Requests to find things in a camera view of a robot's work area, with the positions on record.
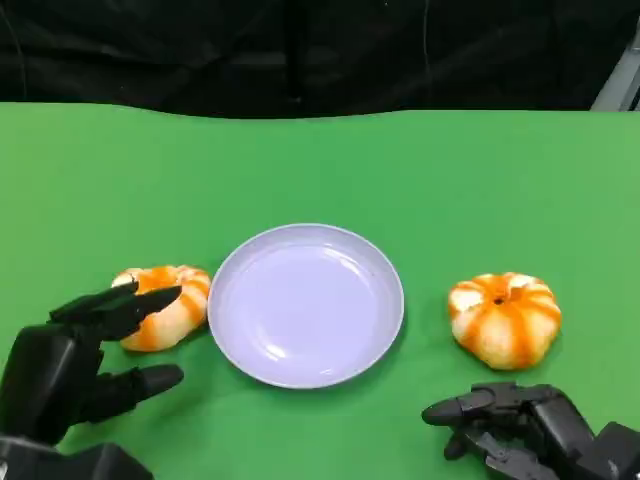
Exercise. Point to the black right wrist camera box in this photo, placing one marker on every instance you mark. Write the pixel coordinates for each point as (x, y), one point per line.
(615, 450)

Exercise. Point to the black backdrop curtain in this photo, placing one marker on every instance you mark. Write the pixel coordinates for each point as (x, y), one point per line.
(250, 50)

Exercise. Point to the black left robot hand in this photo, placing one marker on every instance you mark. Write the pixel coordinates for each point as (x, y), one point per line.
(45, 370)

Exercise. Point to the orange striped toy bread roll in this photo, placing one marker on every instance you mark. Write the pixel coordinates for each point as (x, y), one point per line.
(175, 320)
(505, 325)

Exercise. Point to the lilac plate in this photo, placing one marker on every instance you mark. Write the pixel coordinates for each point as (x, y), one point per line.
(305, 310)

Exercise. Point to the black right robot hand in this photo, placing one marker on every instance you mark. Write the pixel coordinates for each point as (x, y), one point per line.
(545, 420)

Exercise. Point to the green table cloth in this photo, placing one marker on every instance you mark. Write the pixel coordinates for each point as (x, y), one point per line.
(320, 175)

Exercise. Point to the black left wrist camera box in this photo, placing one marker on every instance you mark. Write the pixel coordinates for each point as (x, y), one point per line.
(90, 465)

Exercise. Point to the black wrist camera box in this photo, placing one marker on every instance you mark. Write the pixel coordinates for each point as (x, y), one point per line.
(90, 465)
(615, 450)

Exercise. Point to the grey metal frame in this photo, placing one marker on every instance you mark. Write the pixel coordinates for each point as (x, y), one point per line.
(620, 80)

